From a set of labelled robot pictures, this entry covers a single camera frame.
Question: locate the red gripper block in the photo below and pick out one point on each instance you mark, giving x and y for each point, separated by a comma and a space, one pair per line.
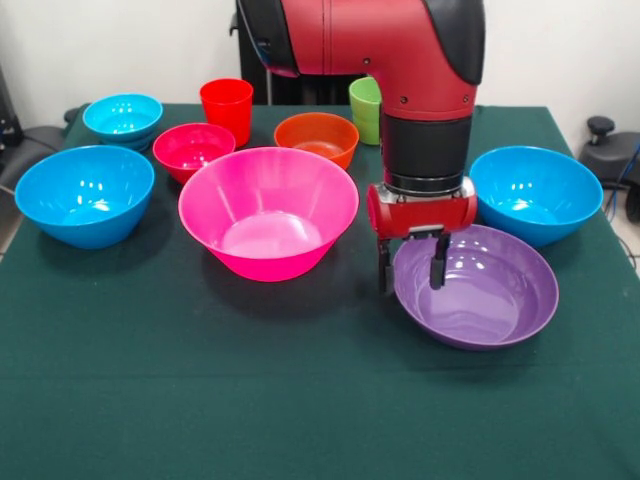
425, 217

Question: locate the purple shallow bowl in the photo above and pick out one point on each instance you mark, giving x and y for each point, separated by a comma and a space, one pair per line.
480, 305

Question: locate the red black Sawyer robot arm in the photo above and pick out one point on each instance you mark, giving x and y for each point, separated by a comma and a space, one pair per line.
400, 60

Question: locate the medium blue bowl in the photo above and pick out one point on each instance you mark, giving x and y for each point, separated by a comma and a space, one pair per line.
85, 200
535, 200

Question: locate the large pink bowl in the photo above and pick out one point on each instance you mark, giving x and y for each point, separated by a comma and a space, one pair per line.
270, 240

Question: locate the green cup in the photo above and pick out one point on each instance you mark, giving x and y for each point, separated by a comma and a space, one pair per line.
362, 120

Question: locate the dark green tablecloth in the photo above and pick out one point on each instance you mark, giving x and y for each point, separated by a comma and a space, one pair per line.
320, 400

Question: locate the small orange bowl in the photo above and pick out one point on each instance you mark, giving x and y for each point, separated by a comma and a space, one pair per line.
315, 132

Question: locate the red cup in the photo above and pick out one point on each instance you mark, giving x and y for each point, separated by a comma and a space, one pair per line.
225, 110

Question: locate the small crimson bowl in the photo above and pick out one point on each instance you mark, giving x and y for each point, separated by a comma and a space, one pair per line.
192, 147

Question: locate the small blue bowl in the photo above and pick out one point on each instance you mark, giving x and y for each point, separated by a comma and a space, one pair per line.
136, 146
122, 117

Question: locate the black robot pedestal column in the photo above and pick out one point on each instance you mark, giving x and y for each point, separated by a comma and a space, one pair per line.
310, 90

